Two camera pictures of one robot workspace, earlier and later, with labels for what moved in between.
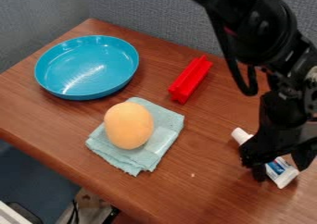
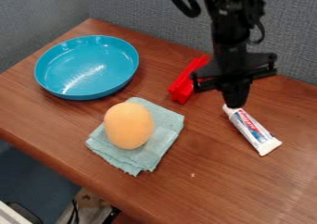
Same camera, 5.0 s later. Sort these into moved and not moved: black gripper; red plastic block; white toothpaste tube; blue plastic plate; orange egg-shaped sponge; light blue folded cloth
Moved: white toothpaste tube; black gripper
Not moved: light blue folded cloth; blue plastic plate; orange egg-shaped sponge; red plastic block
